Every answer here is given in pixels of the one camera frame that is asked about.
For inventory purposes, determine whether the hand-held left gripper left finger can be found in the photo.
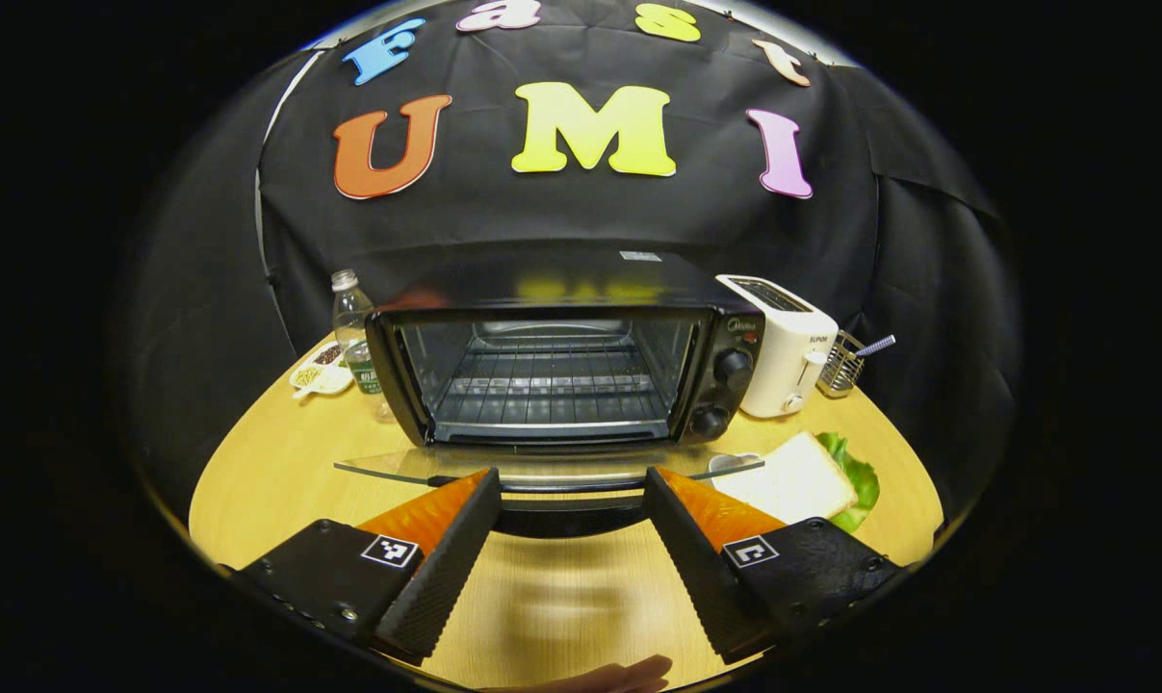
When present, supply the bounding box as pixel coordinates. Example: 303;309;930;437
229;468;503;667

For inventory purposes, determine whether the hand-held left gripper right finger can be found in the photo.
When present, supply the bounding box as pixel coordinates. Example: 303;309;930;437
641;467;914;665

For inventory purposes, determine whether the lettuce sandwich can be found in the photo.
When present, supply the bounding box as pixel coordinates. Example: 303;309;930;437
710;430;881;533

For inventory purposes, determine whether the black electric oven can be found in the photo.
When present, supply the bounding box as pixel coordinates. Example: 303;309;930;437
333;248;766;540

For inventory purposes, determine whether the white toaster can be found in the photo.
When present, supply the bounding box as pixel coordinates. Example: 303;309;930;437
715;274;839;419

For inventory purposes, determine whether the white divided snack dish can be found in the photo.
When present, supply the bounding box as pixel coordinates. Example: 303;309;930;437
288;342;355;398

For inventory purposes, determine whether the clear water bottle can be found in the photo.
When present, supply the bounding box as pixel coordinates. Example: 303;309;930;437
331;269;391;421

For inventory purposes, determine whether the black backdrop cloth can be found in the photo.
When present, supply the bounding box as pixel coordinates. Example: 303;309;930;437
128;0;1024;521

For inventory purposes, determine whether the wire mesh basket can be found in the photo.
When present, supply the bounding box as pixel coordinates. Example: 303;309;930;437
817;330;870;398

